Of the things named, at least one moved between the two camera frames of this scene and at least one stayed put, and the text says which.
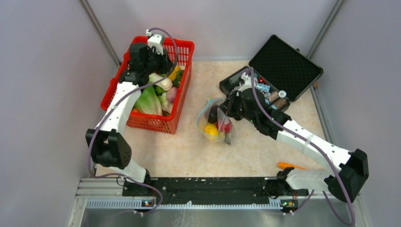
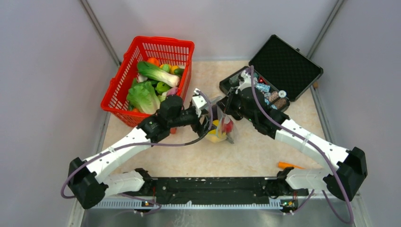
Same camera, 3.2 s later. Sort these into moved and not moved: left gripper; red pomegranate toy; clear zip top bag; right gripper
Moved: left gripper
Not moved: red pomegranate toy; clear zip top bag; right gripper
